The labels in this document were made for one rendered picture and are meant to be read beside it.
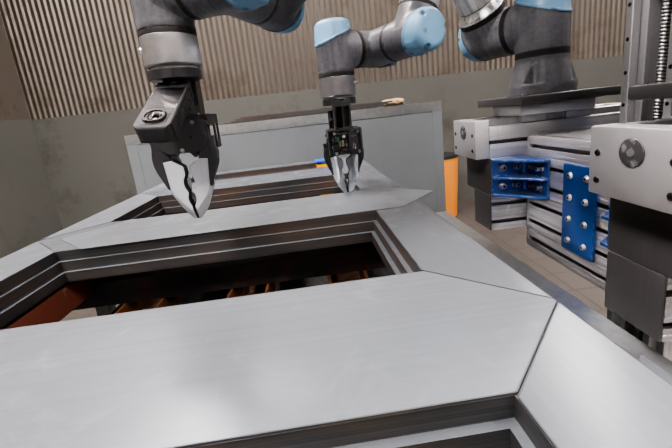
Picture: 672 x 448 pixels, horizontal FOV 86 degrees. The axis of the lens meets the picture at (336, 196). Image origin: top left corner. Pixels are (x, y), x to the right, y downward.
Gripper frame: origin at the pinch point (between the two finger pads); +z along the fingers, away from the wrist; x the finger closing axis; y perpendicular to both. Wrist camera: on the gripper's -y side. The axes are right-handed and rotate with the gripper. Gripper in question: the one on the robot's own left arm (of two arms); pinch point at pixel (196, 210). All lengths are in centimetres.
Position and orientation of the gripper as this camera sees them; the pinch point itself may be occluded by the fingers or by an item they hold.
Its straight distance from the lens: 57.4
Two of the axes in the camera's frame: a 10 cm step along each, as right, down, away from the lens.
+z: 1.0, 9.7, 2.3
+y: -0.7, -2.2, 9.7
